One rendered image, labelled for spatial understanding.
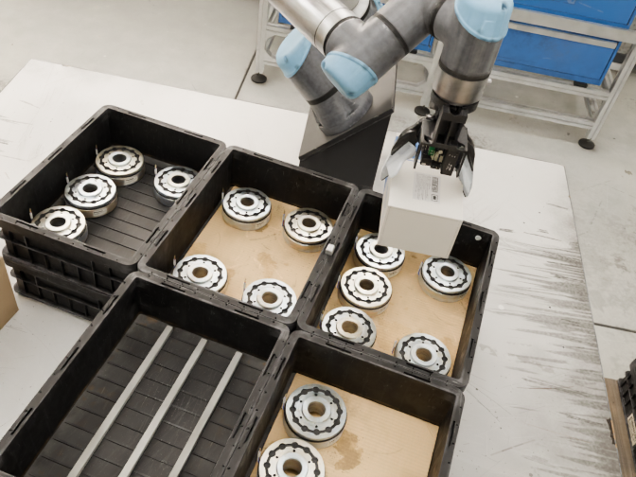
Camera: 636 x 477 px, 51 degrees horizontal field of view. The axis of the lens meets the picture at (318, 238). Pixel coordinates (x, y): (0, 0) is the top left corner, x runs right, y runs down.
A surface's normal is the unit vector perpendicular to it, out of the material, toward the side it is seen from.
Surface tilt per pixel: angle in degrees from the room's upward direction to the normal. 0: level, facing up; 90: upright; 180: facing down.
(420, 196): 0
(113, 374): 0
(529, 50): 90
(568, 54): 90
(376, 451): 0
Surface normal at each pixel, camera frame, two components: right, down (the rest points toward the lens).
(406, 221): -0.15, 0.69
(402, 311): 0.13, -0.69
